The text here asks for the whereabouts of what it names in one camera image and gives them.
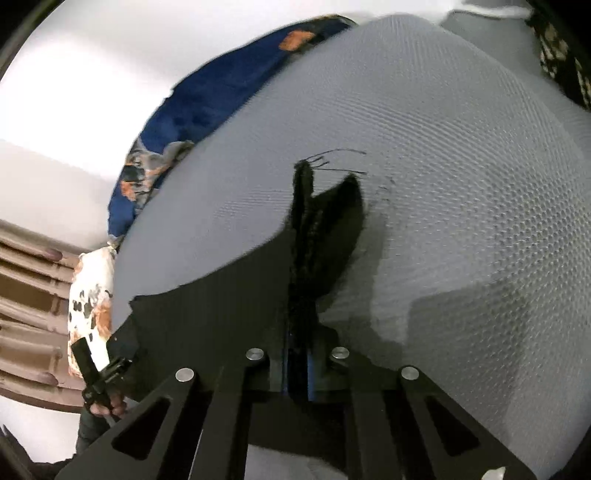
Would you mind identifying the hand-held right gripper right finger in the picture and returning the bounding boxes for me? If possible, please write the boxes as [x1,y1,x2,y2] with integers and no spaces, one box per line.
[299,323,539,480]

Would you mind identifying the person's left hand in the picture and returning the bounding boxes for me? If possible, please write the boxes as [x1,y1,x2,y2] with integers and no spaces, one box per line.
[89,394,129,422]

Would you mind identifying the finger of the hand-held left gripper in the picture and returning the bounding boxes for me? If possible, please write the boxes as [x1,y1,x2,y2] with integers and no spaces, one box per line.
[69,337,101,386]
[102,357,139,384]

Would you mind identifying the white floral pillow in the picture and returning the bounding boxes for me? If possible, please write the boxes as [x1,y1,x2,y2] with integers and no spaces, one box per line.
[67,246,117,380]

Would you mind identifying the grey cushion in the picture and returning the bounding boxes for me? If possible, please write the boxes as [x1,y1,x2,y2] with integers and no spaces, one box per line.
[438,10,548,81]

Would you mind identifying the blue floral blanket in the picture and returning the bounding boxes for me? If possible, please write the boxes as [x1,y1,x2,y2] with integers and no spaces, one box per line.
[107,14,357,241]

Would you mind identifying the person's left forearm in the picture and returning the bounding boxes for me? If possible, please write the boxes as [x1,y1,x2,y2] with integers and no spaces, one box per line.
[75,412,112,457]

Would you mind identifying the black and cream striped knit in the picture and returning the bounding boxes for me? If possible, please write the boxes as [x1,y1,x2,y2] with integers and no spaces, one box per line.
[525,0,591,114]

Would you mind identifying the black pants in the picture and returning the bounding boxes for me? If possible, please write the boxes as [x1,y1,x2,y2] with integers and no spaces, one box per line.
[111,148,370,462]

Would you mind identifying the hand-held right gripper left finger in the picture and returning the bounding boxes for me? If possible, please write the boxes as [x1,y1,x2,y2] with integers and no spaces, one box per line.
[55,323,297,480]

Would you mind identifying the pink curtain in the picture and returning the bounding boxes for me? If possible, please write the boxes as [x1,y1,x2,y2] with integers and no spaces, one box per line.
[0,220,95,414]

